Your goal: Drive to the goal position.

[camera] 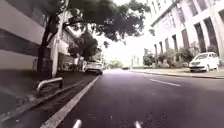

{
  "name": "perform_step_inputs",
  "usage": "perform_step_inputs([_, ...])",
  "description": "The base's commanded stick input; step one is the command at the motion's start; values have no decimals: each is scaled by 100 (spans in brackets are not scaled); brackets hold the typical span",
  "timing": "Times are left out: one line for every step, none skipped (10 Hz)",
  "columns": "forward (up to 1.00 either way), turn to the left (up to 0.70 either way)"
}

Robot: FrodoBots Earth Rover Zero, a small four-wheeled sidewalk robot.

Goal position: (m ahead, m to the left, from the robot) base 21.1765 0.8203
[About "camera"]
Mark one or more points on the white car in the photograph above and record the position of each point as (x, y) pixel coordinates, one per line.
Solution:
(94, 66)
(204, 61)

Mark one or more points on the grey asphalt road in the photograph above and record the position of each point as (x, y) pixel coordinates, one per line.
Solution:
(133, 100)

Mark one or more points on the pale pole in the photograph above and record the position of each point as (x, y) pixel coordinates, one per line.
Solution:
(55, 56)

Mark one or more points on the pale pavement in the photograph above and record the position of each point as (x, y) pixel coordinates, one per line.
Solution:
(173, 71)

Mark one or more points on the metal hoop railing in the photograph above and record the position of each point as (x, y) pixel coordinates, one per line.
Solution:
(50, 80)

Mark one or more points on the robot's own part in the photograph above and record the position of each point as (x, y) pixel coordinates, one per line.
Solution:
(77, 124)
(137, 125)

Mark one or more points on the row of bushes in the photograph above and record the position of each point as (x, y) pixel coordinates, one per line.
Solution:
(183, 55)

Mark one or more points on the large tree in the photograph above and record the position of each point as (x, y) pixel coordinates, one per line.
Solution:
(44, 36)

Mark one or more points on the grey kerb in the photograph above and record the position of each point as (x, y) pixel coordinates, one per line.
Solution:
(33, 105)

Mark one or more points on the large pale building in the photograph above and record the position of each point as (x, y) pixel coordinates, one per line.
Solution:
(196, 20)

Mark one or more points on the striped grey building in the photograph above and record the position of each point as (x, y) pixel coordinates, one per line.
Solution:
(20, 23)

